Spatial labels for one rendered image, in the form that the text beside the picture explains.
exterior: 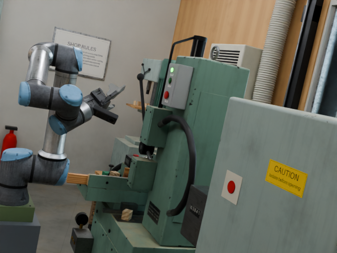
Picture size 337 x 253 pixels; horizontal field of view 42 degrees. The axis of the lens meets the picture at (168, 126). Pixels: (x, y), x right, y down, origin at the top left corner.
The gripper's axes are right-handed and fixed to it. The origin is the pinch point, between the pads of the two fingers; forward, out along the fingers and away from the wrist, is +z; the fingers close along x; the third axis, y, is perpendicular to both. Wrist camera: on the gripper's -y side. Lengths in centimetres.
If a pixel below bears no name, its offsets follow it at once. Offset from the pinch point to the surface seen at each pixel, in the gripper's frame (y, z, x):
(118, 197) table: -33.4, -23.8, 19.8
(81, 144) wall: 77, 137, 270
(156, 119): -24.3, -14.1, -22.7
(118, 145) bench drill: 37, 133, 212
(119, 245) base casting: -50, -42, 12
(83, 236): -34, -35, 47
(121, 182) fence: -29.9, -20.5, 15.2
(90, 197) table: -25.9, -33.6, 20.4
